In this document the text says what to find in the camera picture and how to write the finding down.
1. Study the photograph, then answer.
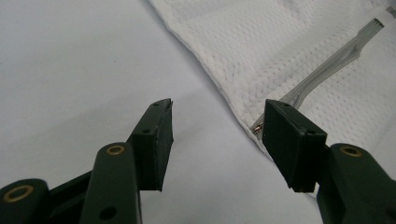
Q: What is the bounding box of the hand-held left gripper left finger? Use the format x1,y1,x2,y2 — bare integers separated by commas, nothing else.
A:
125,98,175,192

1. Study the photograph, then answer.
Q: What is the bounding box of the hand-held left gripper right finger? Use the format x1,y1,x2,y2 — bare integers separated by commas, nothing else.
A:
262,98,329,193

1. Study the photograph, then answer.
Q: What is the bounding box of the white mesh garment with zipper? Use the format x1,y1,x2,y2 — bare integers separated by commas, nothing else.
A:
148,0,396,195

